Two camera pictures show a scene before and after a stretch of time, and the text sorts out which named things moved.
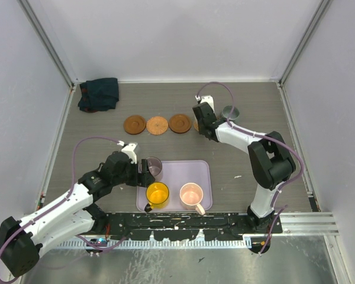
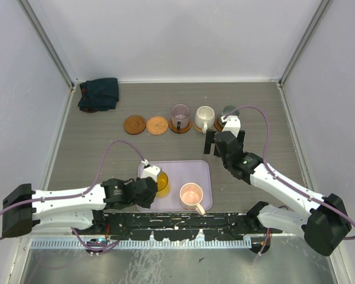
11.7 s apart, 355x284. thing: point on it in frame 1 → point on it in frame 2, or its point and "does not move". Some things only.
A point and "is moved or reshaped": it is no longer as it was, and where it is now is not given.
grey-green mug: x=226 y=110 does not move
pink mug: x=191 y=196 does not move
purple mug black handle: x=155 y=167 → x=180 y=116
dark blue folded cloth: x=98 y=94 does not move
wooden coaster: x=180 y=123 does not move
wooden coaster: x=134 y=125 does not move
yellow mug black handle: x=157 y=194 is moved or reshaped
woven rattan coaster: x=157 y=125 does not move
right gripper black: x=199 y=130 → x=209 y=141
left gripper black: x=148 y=177 → x=147 y=202
